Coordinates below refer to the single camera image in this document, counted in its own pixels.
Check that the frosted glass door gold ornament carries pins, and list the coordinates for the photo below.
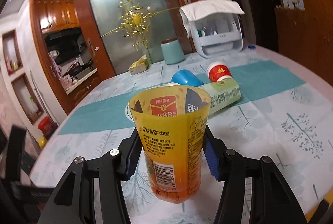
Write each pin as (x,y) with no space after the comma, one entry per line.
(130,29)

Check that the teal canister with brown lid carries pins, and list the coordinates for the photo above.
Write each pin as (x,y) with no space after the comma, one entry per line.
(172,51)

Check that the yellow tissue box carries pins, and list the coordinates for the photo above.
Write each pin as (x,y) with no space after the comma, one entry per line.
(139,66)

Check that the leaf pattern tablecloth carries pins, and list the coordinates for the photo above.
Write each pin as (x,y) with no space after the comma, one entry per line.
(239,138)

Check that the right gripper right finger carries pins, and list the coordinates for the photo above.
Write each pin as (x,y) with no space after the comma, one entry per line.
(272,199)

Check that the yellow round object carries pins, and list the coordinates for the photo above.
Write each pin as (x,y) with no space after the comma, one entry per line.
(42,142)

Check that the red tin can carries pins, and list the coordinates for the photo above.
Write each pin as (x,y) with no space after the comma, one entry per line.
(45,125)

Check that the wooden kitchen counter cabinet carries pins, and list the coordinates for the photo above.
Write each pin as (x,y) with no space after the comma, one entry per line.
(83,87)

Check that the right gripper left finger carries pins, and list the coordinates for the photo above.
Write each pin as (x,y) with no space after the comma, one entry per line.
(72,201)

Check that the blue plastic cup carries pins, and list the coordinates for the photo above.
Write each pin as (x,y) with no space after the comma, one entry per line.
(186,77)

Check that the white countertop appliance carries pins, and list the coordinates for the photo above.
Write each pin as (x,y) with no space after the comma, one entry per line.
(217,34)

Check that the clear green label bottle cup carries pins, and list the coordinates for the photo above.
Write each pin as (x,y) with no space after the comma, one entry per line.
(223,93)

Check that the orange yellow plastic bottle cup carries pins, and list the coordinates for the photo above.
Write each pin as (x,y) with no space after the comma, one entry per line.
(171,123)

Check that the white towel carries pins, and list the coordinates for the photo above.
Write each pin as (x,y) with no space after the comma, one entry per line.
(201,9)

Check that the dark wooden shelf cabinet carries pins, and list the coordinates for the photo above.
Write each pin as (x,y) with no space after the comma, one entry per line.
(305,34)

